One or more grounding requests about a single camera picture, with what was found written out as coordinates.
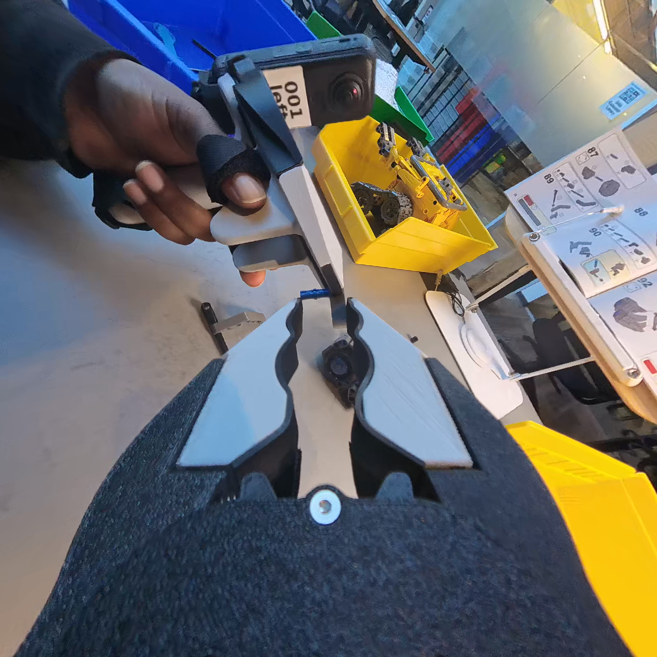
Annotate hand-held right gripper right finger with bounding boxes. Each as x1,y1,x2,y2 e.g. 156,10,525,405
346,298,474,501

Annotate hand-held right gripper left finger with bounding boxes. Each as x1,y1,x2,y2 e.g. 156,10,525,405
176,299,304,499

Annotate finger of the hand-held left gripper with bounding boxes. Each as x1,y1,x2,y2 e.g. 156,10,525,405
279,162,346,297

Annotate grey toy brick wing assembly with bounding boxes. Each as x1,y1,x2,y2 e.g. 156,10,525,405
321,336,368,409

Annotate grey angled brick beam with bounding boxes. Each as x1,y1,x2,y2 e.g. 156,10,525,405
213,310,267,340

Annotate blue storage bin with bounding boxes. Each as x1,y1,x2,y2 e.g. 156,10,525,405
67,0,316,96

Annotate yellow open-front storage bin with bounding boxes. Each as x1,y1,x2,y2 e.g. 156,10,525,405
505,421,657,657

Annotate person's left forearm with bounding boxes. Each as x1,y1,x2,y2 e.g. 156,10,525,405
0,0,140,179

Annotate grey desk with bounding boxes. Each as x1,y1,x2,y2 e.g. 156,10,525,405
0,159,540,657

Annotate white rounded flat plate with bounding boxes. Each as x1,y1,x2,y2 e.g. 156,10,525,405
425,290,525,421

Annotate white round disc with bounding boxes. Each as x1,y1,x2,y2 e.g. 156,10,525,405
459,321,509,378

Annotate yellow storage bin with ledge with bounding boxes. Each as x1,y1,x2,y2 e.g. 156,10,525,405
311,115,498,275

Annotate white foam sheet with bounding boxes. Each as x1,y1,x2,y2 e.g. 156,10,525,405
375,59,399,99

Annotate green storage bin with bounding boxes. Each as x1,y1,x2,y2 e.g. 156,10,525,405
305,10,435,145

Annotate long wooden table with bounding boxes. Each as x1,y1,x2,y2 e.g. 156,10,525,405
372,0,437,73

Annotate black office chair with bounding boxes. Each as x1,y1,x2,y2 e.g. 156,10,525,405
531,315,618,407

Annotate red storage crate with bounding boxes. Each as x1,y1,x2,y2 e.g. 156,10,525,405
436,87,506,170

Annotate open instruction booklet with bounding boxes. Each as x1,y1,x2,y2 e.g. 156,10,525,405
505,131,657,396

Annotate blue white wall sign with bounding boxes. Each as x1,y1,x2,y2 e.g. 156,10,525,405
600,82,648,122

